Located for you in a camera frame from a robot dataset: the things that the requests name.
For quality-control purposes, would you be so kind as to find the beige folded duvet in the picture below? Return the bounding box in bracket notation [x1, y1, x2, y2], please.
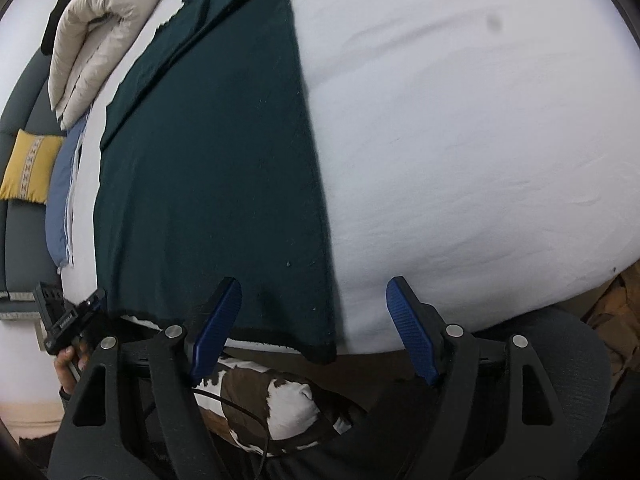
[47, 0, 160, 130]

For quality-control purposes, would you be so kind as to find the white bed sheet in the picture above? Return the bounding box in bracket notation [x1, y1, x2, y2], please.
[62, 0, 639, 354]

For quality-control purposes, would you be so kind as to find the blue pillow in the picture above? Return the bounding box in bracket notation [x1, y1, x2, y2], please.
[44, 114, 88, 269]

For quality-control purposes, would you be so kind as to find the black cable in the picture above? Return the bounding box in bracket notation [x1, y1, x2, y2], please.
[192, 386, 274, 480]

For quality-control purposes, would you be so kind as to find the grey upholstered headboard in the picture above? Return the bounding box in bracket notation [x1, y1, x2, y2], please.
[1, 52, 65, 321]

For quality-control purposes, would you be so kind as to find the brown white cowhide rug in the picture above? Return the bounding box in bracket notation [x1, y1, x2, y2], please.
[194, 354, 367, 456]

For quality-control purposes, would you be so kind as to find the yellow patterned cushion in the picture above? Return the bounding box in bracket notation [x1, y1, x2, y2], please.
[1, 129, 65, 205]

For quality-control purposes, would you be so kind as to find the dark green knit cloth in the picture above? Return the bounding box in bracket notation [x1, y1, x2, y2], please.
[94, 0, 336, 364]

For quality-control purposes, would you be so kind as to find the person's left hand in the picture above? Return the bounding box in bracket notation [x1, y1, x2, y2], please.
[53, 339, 91, 396]

